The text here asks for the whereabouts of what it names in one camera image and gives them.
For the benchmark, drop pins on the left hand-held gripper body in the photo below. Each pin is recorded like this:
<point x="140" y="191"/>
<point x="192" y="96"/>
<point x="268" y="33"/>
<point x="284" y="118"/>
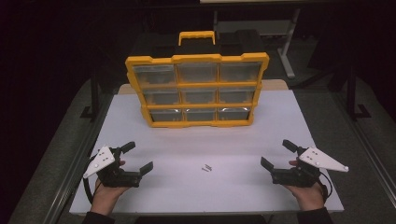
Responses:
<point x="107" y="174"/>

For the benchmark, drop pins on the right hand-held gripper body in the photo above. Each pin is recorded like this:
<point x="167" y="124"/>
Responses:
<point x="295" y="177"/>

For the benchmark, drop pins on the small metal screw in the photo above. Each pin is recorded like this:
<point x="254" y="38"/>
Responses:
<point x="205" y="169"/>
<point x="208" y="167"/>

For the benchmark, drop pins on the clear plastic drawer bin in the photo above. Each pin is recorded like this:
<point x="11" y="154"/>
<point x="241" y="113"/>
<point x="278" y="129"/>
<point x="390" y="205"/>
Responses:
<point x="154" y="75"/>

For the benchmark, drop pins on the yellow drawer organizer cabinet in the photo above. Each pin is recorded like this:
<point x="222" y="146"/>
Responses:
<point x="196" y="58"/>

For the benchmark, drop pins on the person's left hand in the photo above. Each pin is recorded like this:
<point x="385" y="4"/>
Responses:
<point x="104" y="197"/>

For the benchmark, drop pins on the person's right hand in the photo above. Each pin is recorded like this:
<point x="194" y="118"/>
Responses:
<point x="309" y="197"/>

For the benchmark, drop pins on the black metal stand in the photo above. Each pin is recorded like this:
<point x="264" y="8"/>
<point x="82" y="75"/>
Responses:
<point x="351" y="96"/>
<point x="94" y="99"/>

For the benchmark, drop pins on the grid of clear drawers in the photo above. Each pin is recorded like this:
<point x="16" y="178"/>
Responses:
<point x="199" y="96"/>

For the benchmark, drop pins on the grey metal rail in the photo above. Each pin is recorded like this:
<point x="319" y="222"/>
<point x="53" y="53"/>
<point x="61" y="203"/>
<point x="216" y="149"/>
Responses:
<point x="367" y="149"/>
<point x="77" y="168"/>

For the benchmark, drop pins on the white desk frame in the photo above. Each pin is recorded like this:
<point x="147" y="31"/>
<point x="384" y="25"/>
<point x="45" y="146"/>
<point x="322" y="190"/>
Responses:
<point x="288" y="46"/>

